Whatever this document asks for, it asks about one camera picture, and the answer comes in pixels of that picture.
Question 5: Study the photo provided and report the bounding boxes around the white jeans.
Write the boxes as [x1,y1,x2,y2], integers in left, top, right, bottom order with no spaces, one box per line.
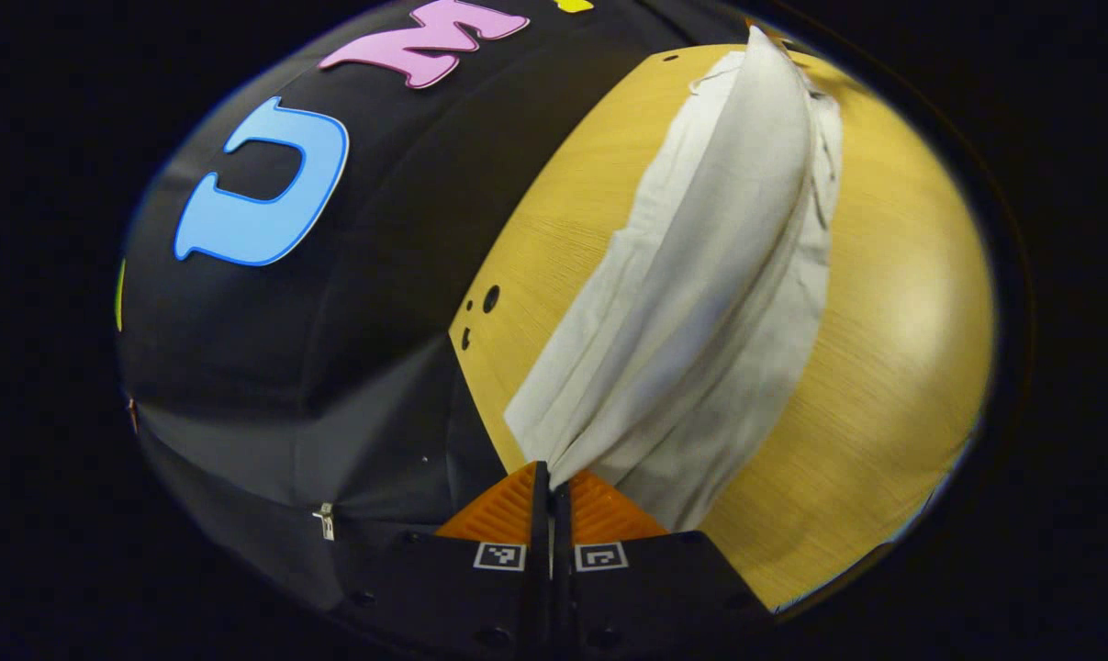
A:
[503,25,845,534]

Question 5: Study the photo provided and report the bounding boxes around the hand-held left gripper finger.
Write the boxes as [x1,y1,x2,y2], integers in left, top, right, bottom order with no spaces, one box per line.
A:
[333,461,553,661]
[553,469,777,661]

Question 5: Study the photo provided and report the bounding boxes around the black backdrop cloth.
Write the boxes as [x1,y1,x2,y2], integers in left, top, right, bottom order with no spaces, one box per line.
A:
[116,0,756,630]

